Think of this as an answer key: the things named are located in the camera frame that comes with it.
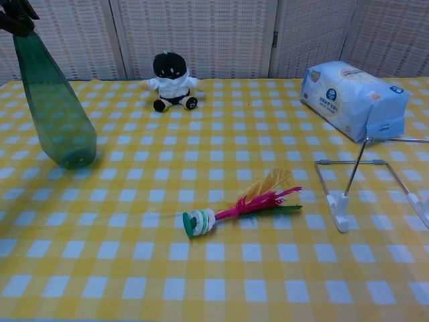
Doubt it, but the metal wire stand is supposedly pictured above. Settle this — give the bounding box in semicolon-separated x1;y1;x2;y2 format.
314;136;429;233

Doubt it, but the feather shuttlecock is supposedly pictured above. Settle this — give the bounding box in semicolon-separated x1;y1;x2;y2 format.
182;168;304;239

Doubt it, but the folding screen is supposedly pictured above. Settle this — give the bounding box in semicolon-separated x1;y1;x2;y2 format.
0;0;429;82

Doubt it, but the black-headed plush doll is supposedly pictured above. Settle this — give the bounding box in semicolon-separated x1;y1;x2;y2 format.
139;51;207;113

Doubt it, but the blue tissue pack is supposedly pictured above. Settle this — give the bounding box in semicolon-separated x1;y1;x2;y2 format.
300;60;412;143

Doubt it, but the yellow checkered tablecloth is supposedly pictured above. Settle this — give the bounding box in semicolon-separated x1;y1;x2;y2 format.
0;77;429;322

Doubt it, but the green glass bottle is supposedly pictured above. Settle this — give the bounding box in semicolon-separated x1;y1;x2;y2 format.
0;0;98;170

